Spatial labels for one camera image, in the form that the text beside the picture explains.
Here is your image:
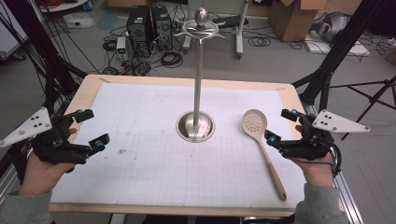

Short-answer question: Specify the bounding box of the black tripod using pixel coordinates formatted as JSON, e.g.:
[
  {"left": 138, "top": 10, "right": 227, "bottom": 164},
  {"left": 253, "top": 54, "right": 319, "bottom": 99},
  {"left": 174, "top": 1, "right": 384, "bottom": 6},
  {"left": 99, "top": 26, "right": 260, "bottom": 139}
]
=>
[{"left": 330, "top": 74, "right": 396, "bottom": 142}]

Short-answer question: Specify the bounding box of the black truss stand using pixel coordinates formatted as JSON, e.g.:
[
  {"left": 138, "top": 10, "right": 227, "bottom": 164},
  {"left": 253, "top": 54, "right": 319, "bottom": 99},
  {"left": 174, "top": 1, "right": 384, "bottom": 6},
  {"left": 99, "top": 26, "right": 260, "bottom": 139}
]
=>
[
  {"left": 292, "top": 0, "right": 388, "bottom": 105},
  {"left": 0, "top": 0, "right": 89, "bottom": 118}
]

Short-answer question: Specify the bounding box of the person's right hand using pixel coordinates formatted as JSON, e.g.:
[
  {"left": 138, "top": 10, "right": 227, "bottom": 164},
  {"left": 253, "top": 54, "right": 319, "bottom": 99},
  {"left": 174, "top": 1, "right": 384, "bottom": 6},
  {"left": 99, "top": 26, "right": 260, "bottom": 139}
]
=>
[{"left": 289, "top": 124, "right": 336, "bottom": 189}]

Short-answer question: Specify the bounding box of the person's left hand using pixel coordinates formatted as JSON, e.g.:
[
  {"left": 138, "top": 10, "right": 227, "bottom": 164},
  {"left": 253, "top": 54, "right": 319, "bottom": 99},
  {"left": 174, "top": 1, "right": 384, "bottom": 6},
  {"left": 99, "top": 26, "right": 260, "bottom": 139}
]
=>
[{"left": 18, "top": 127, "right": 78, "bottom": 198}]

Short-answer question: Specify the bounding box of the black flat device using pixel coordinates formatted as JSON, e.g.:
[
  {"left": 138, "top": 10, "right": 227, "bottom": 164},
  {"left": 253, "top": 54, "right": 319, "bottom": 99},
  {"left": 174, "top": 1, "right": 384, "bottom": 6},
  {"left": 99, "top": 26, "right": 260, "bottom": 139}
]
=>
[{"left": 213, "top": 14, "right": 249, "bottom": 28}]

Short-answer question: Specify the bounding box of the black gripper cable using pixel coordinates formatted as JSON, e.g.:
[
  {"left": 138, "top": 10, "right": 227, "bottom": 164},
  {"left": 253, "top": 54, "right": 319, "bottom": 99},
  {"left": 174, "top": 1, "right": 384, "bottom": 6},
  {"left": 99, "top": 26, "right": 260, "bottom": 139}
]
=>
[{"left": 328, "top": 142, "right": 344, "bottom": 179}]

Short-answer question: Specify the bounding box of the aluminium frame rail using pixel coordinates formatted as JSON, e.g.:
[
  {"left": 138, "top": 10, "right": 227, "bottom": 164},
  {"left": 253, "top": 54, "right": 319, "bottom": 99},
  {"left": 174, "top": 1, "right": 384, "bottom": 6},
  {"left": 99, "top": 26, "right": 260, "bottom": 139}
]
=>
[{"left": 300, "top": 101, "right": 364, "bottom": 224}]

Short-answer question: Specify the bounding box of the white grid mat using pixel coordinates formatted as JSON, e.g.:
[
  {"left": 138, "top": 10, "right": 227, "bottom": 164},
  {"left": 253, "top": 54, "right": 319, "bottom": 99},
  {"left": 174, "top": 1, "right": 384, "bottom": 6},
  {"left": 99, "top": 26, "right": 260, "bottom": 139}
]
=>
[{"left": 50, "top": 82, "right": 307, "bottom": 209}]

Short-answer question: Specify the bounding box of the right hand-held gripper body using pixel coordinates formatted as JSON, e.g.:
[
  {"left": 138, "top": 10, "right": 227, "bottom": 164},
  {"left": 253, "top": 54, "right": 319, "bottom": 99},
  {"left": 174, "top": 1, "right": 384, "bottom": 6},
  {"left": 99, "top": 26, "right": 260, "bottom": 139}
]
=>
[{"left": 277, "top": 108, "right": 372, "bottom": 161}]

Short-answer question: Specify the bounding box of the steel utensil hanging stand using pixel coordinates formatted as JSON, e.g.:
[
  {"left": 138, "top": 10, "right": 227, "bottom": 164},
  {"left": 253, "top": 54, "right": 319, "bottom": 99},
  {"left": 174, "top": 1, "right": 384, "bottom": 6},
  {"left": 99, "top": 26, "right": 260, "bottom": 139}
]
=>
[{"left": 172, "top": 7, "right": 227, "bottom": 144}]

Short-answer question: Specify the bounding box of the beige slotted spoon wooden handle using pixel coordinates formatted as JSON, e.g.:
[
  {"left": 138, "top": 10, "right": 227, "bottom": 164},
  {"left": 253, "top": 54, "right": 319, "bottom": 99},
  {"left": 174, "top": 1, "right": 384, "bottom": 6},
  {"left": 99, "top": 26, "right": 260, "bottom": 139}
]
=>
[{"left": 241, "top": 108, "right": 288, "bottom": 202}]

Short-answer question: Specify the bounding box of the white stand post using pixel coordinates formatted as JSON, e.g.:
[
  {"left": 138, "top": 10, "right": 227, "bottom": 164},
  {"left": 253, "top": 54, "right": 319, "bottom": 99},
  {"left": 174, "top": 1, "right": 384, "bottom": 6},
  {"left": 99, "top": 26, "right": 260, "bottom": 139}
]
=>
[{"left": 234, "top": 0, "right": 250, "bottom": 60}]

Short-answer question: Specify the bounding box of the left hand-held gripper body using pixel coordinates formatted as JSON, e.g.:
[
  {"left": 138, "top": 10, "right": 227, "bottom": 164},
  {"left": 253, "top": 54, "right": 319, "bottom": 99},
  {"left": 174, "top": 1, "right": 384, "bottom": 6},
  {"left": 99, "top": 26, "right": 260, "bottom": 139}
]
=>
[{"left": 0, "top": 106, "right": 92, "bottom": 166}]

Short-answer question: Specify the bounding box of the open cardboard box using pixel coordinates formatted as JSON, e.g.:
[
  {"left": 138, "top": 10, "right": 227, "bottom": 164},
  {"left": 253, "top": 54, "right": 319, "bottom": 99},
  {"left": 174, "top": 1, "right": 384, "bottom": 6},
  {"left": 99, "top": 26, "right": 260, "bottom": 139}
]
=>
[{"left": 268, "top": 0, "right": 329, "bottom": 43}]

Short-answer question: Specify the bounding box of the black computer tower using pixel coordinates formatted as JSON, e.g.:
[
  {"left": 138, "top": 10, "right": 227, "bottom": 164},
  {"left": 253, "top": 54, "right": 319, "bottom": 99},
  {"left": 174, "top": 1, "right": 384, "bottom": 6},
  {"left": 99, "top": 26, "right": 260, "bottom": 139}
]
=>
[
  {"left": 125, "top": 5, "right": 154, "bottom": 59},
  {"left": 150, "top": 5, "right": 174, "bottom": 52}
]

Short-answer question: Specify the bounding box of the black coiled cable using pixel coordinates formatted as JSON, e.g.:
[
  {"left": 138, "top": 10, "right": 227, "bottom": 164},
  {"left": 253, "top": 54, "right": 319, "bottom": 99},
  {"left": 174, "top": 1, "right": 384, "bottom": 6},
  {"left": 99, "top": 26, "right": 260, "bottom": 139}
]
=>
[{"left": 160, "top": 50, "right": 184, "bottom": 69}]

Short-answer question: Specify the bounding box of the white flat board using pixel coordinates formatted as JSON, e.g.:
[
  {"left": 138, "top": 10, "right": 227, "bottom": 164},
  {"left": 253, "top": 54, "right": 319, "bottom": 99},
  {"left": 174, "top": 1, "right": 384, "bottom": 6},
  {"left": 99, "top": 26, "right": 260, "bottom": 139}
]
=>
[{"left": 303, "top": 31, "right": 372, "bottom": 58}]

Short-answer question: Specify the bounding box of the grey bag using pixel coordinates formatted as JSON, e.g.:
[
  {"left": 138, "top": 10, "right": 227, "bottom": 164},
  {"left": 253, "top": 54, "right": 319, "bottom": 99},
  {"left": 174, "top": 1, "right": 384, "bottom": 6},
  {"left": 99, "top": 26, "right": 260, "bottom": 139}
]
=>
[{"left": 311, "top": 12, "right": 351, "bottom": 43}]

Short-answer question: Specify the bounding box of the grey power supply green display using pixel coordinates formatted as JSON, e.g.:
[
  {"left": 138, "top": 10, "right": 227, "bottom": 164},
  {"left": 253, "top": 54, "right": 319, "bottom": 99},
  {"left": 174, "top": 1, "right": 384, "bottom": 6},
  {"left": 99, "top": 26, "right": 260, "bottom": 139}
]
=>
[{"left": 116, "top": 35, "right": 129, "bottom": 62}]

